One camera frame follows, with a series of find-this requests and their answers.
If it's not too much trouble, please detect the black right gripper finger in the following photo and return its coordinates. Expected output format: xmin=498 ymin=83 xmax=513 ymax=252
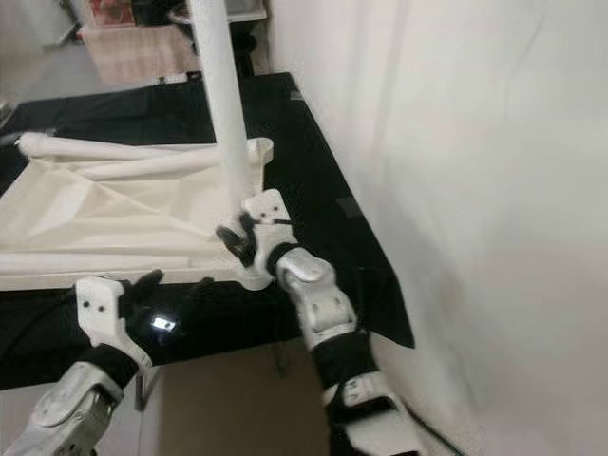
xmin=216 ymin=225 xmax=253 ymax=269

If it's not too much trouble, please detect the white plastic table top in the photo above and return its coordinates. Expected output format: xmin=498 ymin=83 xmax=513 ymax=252
xmin=0 ymin=138 xmax=276 ymax=291

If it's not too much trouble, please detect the black tablecloth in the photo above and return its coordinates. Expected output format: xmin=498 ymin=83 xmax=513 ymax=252
xmin=0 ymin=71 xmax=417 ymax=390

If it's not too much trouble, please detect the black wooden stool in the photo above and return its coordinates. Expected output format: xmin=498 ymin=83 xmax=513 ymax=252
xmin=228 ymin=27 xmax=275 ymax=79

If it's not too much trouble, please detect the pink cloth covered table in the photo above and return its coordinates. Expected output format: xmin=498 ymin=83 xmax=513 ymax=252
xmin=78 ymin=24 xmax=200 ymax=88

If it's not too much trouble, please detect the grey plastic storage container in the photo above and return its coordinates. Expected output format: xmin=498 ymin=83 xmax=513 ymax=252
xmin=226 ymin=0 xmax=269 ymax=20

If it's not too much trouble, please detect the black bag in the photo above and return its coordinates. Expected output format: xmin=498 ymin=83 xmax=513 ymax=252
xmin=133 ymin=0 xmax=191 ymax=25

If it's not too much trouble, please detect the red printed box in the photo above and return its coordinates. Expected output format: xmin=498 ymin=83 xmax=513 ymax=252
xmin=88 ymin=0 xmax=136 ymax=28

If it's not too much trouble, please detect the white cabinet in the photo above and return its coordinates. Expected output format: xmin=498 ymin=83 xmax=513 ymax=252
xmin=46 ymin=0 xmax=79 ymax=47

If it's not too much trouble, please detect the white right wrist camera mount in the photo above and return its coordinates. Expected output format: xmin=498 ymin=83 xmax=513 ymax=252
xmin=240 ymin=188 xmax=295 ymax=253

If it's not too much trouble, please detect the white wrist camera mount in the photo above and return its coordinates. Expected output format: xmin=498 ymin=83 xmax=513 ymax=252
xmin=240 ymin=188 xmax=295 ymax=253
xmin=76 ymin=275 xmax=153 ymax=371

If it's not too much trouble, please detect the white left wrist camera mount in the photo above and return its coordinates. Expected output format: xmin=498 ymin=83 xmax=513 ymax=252
xmin=76 ymin=275 xmax=153 ymax=371

